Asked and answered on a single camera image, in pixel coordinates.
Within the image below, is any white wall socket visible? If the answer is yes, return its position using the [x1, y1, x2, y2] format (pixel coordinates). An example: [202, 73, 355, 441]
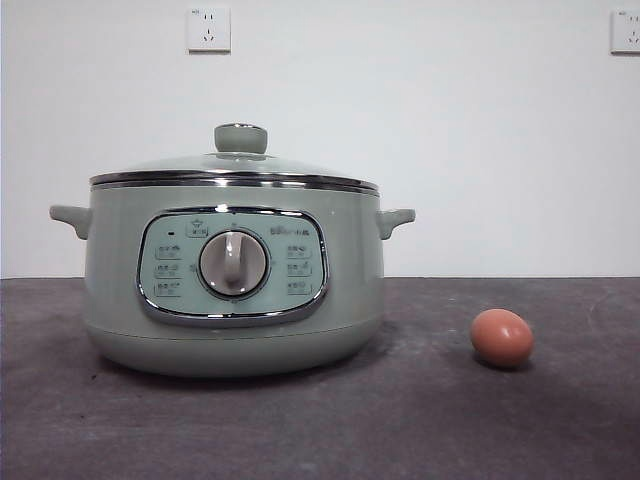
[187, 6, 233, 55]
[609, 9, 640, 56]

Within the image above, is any brown egg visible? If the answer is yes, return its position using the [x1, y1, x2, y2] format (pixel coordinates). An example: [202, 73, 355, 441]
[469, 308, 535, 371]

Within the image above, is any glass lid with green knob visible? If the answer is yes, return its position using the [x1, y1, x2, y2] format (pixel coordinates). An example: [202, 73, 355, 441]
[89, 122, 380, 194]

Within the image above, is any sage green electric cooking pot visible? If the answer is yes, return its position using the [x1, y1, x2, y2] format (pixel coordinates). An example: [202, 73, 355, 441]
[48, 182, 417, 379]

